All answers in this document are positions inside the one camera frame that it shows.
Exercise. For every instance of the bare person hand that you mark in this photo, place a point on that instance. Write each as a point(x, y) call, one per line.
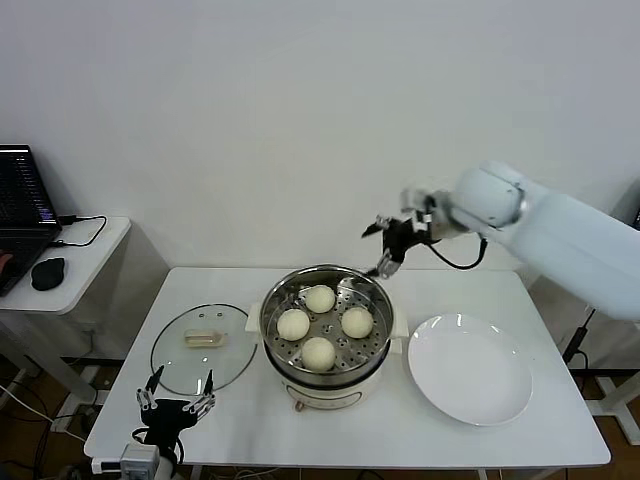
point(4, 262)

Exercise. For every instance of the cream electric cooker base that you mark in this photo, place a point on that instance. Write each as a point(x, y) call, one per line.
point(325, 397)

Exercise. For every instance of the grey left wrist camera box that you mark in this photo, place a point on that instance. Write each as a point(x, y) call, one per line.
point(140, 462)

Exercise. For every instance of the white round plate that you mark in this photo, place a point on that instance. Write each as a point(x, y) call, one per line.
point(470, 370)

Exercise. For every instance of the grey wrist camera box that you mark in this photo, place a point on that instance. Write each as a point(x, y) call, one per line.
point(415, 202)
point(140, 462)

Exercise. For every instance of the black computer mouse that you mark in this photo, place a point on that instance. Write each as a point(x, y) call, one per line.
point(48, 274)

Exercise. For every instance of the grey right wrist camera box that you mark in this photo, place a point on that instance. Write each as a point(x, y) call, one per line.
point(415, 202)

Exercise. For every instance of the white steamed baozi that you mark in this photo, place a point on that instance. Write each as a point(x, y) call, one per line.
point(320, 299)
point(293, 325)
point(318, 354)
point(357, 322)

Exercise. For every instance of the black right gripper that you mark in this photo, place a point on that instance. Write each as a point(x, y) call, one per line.
point(400, 237)

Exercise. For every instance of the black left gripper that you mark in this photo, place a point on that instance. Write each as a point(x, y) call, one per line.
point(167, 417)

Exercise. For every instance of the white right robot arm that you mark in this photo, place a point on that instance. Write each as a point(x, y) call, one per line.
point(550, 225)

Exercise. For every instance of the black laptop with dark screen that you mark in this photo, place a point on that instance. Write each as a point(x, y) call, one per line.
point(20, 200)

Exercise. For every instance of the steel perforated steamer basket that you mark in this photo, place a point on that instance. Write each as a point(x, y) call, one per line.
point(380, 310)

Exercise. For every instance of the white side table with mouse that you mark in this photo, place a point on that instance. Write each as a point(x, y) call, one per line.
point(95, 270)

